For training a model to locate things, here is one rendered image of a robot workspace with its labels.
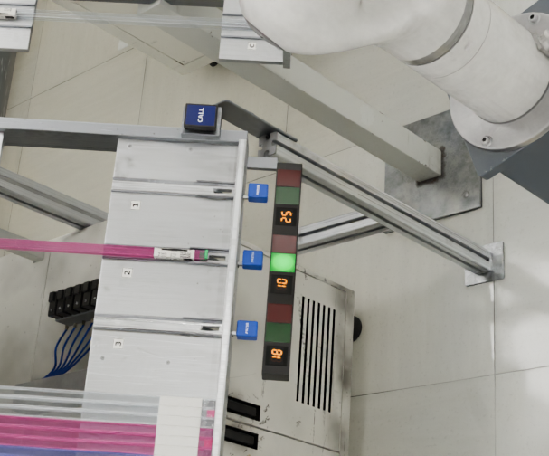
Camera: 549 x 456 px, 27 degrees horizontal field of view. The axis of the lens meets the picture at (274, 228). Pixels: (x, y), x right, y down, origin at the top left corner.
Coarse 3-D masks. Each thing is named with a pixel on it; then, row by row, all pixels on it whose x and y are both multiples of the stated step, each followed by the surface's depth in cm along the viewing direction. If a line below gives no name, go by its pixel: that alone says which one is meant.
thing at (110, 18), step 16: (16, 16) 179; (32, 16) 179; (48, 16) 178; (64, 16) 178; (80, 16) 178; (96, 16) 178; (112, 16) 178; (128, 16) 178; (144, 16) 178; (160, 16) 178; (176, 16) 178
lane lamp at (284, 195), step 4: (280, 188) 175; (284, 188) 175; (288, 188) 175; (292, 188) 175; (296, 188) 175; (276, 192) 175; (280, 192) 175; (284, 192) 175; (288, 192) 175; (292, 192) 175; (296, 192) 175; (276, 196) 174; (280, 196) 174; (284, 196) 174; (288, 196) 174; (292, 196) 174; (296, 196) 174; (276, 200) 174; (280, 200) 174; (284, 200) 174; (288, 200) 174; (292, 200) 174; (296, 200) 174; (296, 204) 174
